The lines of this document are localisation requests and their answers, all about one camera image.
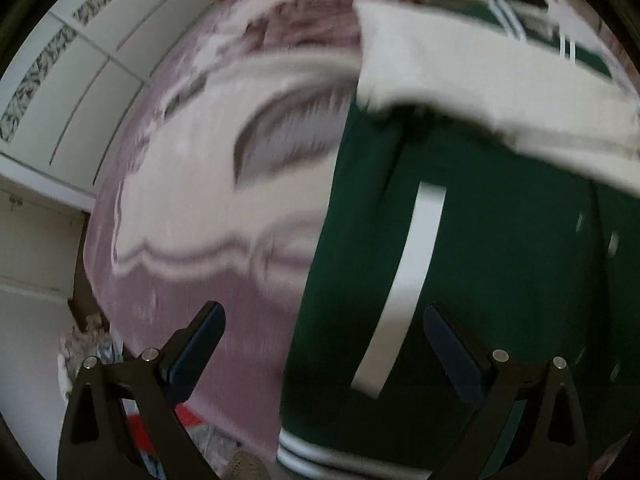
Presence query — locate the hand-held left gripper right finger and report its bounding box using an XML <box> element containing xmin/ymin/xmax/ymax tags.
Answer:
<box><xmin>423</xmin><ymin>303</ymin><xmax>591</xmax><ymax>480</ymax></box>

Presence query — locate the green jacket with white stripes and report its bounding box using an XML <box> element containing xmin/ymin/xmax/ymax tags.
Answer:
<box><xmin>276</xmin><ymin>0</ymin><xmax>640</xmax><ymax>480</ymax></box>

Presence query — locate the patterned clutter pile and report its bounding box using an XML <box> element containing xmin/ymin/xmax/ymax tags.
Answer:
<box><xmin>56</xmin><ymin>314</ymin><xmax>125</xmax><ymax>403</ymax></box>

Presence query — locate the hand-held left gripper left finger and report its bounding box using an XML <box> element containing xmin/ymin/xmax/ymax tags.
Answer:
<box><xmin>56</xmin><ymin>301</ymin><xmax>227</xmax><ymax>480</ymax></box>

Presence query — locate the white cloth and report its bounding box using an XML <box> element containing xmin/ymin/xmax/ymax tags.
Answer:
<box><xmin>354</xmin><ymin>0</ymin><xmax>640</xmax><ymax>193</ymax></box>

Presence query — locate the red bag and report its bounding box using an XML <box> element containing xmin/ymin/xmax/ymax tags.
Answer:
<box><xmin>124</xmin><ymin>404</ymin><xmax>203</xmax><ymax>443</ymax></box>

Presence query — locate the beige slipper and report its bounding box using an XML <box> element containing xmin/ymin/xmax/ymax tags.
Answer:
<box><xmin>226</xmin><ymin>450</ymin><xmax>272</xmax><ymax>480</ymax></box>

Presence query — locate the mauve floral printed blanket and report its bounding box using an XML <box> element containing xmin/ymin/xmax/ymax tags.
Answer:
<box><xmin>82</xmin><ymin>0</ymin><xmax>640</xmax><ymax>461</ymax></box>

